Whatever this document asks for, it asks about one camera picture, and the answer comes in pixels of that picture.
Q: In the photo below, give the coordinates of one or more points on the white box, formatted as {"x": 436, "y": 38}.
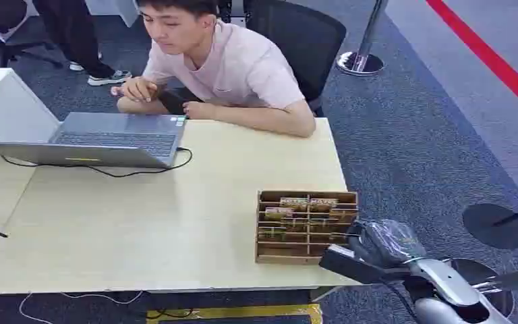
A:
{"x": 8, "y": 107}

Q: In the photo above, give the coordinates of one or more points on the black swivel chair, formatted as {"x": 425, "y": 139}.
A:
{"x": 4, "y": 22}

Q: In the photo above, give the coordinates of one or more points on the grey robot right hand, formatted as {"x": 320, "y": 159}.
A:
{"x": 391, "y": 243}

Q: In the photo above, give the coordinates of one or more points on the wooden card box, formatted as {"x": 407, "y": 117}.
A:
{"x": 301, "y": 250}

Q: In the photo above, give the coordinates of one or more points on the chrome stanchion post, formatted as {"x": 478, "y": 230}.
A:
{"x": 361, "y": 58}

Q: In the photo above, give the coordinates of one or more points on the seated person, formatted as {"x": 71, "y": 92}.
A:
{"x": 241, "y": 67}

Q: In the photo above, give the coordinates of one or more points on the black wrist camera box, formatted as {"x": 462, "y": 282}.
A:
{"x": 348, "y": 267}

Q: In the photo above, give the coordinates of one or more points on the standing person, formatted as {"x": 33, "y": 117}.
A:
{"x": 73, "y": 31}

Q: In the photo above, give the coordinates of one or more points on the hotel print card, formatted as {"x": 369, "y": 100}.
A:
{"x": 323, "y": 204}
{"x": 278, "y": 213}
{"x": 293, "y": 203}

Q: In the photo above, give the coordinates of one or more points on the black mesh office chair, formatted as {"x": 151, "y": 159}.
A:
{"x": 306, "y": 40}

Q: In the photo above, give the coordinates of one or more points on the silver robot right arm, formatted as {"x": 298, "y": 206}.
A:
{"x": 442, "y": 279}

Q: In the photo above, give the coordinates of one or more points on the person's hand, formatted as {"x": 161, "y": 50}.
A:
{"x": 138, "y": 89}
{"x": 198, "y": 110}

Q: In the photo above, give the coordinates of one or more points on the black round base with pole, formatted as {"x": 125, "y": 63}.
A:
{"x": 491, "y": 228}
{"x": 478, "y": 273}

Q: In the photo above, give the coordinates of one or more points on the person's right hand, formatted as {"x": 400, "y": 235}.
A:
{"x": 138, "y": 89}

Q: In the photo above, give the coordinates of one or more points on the grey open laptop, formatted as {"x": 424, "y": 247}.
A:
{"x": 116, "y": 134}

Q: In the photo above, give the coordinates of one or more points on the person's left hand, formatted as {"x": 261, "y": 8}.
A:
{"x": 198, "y": 110}

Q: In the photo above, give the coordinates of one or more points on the pale wooden desk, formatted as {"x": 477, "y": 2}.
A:
{"x": 151, "y": 232}

